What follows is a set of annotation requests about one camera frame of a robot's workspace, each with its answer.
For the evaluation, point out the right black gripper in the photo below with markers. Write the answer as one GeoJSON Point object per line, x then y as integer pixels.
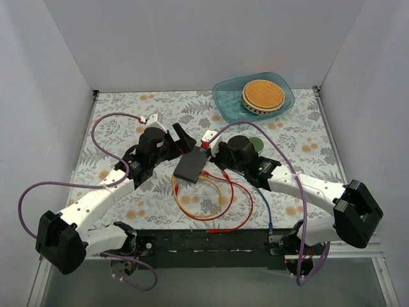
{"type": "Point", "coordinates": [219, 155]}

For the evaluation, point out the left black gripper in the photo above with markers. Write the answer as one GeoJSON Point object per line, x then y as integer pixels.
{"type": "Point", "coordinates": [174, 142]}

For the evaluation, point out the black network switch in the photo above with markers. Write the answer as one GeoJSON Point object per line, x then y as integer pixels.
{"type": "Point", "coordinates": [191, 165]}

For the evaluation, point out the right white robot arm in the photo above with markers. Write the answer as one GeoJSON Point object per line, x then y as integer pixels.
{"type": "Point", "coordinates": [353, 213]}

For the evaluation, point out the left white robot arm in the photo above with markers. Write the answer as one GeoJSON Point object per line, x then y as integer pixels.
{"type": "Point", "coordinates": [96, 208]}

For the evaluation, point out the floral table mat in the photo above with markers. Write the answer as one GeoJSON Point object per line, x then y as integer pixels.
{"type": "Point", "coordinates": [298, 136]}

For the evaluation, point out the teal plastic container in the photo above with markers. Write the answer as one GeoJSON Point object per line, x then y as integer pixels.
{"type": "Point", "coordinates": [228, 97]}

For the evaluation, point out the woven round coasters stack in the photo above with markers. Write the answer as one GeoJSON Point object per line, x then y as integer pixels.
{"type": "Point", "coordinates": [262, 96]}

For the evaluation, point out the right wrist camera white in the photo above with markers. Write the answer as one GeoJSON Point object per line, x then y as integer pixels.
{"type": "Point", "coordinates": [209, 137]}

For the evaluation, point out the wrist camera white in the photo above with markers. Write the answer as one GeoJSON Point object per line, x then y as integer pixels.
{"type": "Point", "coordinates": [209, 137]}
{"type": "Point", "coordinates": [154, 120]}

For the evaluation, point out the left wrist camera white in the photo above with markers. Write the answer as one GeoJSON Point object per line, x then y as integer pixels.
{"type": "Point", "coordinates": [154, 120]}

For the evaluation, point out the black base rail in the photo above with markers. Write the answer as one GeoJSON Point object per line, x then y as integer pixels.
{"type": "Point", "coordinates": [166, 249]}

